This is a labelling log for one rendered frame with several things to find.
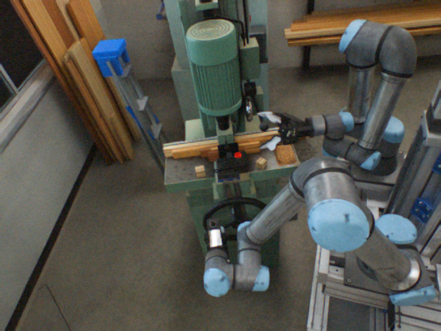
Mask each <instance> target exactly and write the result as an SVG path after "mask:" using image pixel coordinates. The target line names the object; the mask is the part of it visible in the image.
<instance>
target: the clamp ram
mask: <svg viewBox="0 0 441 331"><path fill-rule="evenodd" d="M225 146H226V145H225V144H221V145H217V147H218V151H219V158H227V157H233V156H234V154H235V153H237V152H239V148H238V143H230V144H228V146H229V150H225Z"/></svg>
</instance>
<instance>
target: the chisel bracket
mask: <svg viewBox="0 0 441 331"><path fill-rule="evenodd" d="M215 121H216V118H215ZM229 122H230V128H229V129H227V130H225V131H221V130H220V129H219V127H218V123H217V121H216V128H217V138H218V143H219V145H221V144H225V141H227V143H228V144H230V143H234V141H235V138H234V133H233V130H232V122H231V119H230V120H229Z"/></svg>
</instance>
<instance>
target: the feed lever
mask: <svg viewBox="0 0 441 331"><path fill-rule="evenodd" d="M246 81H247V83H244V85H243V86H244V92H245V96H247V97H248V96H251V98H252V100H253V104H254V106H255V109H256V111H257V113H260V112H261V111H260V110H259V107H258V104H257V101H256V99H255V96H254V95H256V94H257V89H256V84H255V82H250V79H248V80H246ZM258 117H259V120H260V125H259V129H260V130H261V131H267V130H268V128H269V125H268V123H266V122H265V121H264V120H263V117H261V116H258Z"/></svg>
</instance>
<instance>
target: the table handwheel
mask: <svg viewBox="0 0 441 331"><path fill-rule="evenodd" d="M238 204H248V205H252V206H256V207H258V208H260V209H261V210H263V209H264V208H265V207H266V206H267V205H266V204H265V203H263V202H261V201H260V200H257V199H254V198H248V197H235V198H229V199H225V200H222V201H220V202H217V203H216V204H214V205H213V206H211V207H210V208H209V209H208V210H207V211H206V212H205V214H204V216H203V228H204V229H205V231H206V232H207V223H206V221H207V219H208V218H210V217H211V216H212V215H213V214H214V213H215V212H216V211H218V210H220V209H222V208H224V207H226V206H231V205H232V206H233V208H232V214H231V215H230V222H229V223H227V224H225V225H223V226H222V227H224V228H228V227H230V226H231V227H233V228H235V229H237V228H238V227H239V225H240V224H241V223H244V222H247V221H248V220H245V219H244V216H243V214H242V213H240V207H239V205H238ZM250 222H251V221H250ZM227 241H238V240H237V235H236V234H229V237H228V238H227Z"/></svg>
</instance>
